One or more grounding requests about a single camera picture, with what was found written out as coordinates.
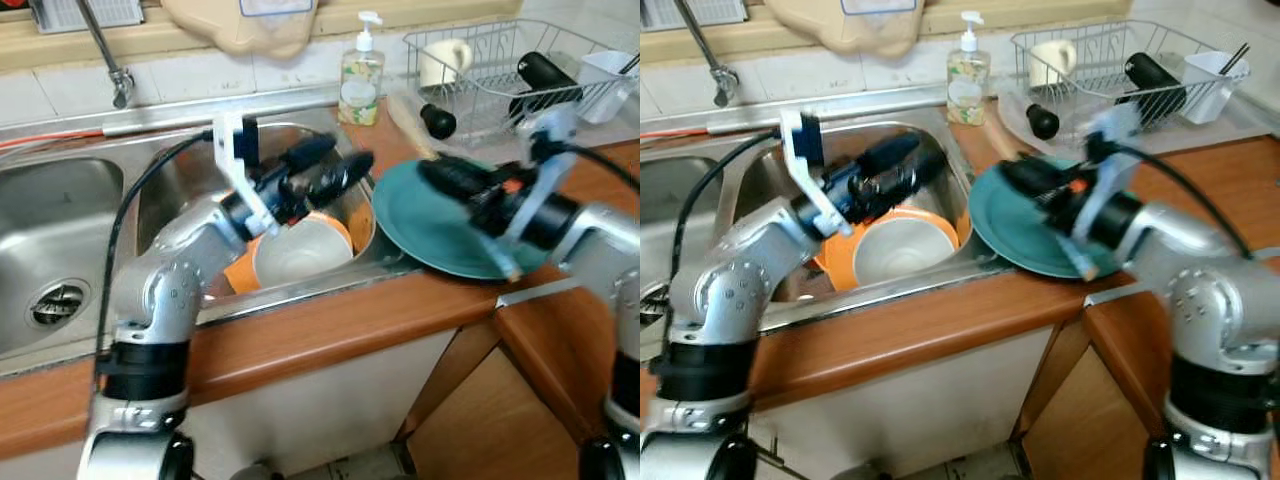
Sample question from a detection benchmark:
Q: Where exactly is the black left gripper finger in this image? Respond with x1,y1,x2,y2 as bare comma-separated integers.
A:
283,133,338,173
310,150,376,206
858,132,923,176
888,150,949,206

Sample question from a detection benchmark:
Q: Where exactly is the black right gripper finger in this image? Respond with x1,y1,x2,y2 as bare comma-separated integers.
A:
1000,156,1073,203
418,157,496,206

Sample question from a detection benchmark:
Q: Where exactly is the teal ceramic plate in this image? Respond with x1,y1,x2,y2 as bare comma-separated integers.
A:
372,158,549,281
968,160,1126,279

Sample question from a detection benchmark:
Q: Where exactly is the white ribbed bowl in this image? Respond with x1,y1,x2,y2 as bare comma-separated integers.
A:
852,213,961,286
252,215,354,289

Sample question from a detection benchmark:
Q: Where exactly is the white dish rack tray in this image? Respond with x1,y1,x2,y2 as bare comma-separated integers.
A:
385,90,641,151
995,90,1266,156

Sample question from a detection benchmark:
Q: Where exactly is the orange bowl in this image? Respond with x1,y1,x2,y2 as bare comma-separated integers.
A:
222,210,356,296
815,205,973,293

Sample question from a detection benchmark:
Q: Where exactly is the clear soap pump bottle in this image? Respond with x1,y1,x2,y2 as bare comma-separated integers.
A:
338,10,386,127
946,10,993,127

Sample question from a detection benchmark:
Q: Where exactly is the metal counter joint strip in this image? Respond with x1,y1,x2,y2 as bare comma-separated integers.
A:
1085,280,1171,306

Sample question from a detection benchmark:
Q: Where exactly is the white mug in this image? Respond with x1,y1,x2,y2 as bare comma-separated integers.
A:
418,38,474,89
1028,40,1079,89

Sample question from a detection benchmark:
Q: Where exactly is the stainless steel double sink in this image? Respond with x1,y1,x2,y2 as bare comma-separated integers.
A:
0,85,421,381
640,85,1011,361

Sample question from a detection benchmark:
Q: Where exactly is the beige rounded board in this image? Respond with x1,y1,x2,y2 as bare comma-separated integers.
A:
160,0,319,59
765,0,926,59

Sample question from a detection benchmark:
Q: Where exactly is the large black bottle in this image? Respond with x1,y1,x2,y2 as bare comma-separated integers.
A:
508,50,583,121
1115,52,1189,129

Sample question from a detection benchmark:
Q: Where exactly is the white plastic cutlery holder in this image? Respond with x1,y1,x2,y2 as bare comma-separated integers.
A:
1183,50,1246,125
578,50,638,125

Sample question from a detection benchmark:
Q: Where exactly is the wooden cabinet door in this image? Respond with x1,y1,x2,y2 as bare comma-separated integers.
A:
405,345,581,480
495,290,616,441
1085,300,1173,441
1020,345,1151,480

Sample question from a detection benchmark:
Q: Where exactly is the metal sink drain strainer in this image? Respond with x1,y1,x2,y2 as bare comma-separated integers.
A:
640,280,669,323
28,280,91,327

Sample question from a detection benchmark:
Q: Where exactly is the white cabinet front panel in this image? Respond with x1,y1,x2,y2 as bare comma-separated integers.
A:
750,330,1056,479
185,330,456,476

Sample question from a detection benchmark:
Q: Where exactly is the metal sink faucet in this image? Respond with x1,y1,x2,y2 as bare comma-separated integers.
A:
75,0,136,109
672,0,739,109

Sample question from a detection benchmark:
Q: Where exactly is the white slatted vent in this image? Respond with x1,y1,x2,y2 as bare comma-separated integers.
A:
30,0,146,33
640,0,749,29

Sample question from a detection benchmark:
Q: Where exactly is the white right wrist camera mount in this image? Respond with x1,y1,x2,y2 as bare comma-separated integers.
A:
508,100,581,241
1075,100,1146,241

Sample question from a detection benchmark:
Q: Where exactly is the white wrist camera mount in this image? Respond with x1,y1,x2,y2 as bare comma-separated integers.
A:
210,112,281,236
1075,100,1146,241
778,108,851,239
508,100,581,241

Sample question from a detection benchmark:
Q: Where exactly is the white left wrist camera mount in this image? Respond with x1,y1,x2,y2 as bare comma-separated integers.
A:
210,112,281,236
778,108,851,239

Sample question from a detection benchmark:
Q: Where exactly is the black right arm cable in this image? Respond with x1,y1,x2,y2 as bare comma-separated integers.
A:
1110,140,1253,259
558,140,641,193

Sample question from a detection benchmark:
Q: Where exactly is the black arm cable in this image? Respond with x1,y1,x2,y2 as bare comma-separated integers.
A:
95,128,219,366
558,140,641,193
1110,140,1253,259
668,128,801,336

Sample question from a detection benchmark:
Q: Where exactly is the wire dish rack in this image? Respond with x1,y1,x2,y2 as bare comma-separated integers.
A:
1010,18,1253,136
403,18,641,141

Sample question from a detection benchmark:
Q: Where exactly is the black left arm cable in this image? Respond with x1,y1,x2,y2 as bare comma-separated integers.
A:
668,128,801,336
95,128,219,366

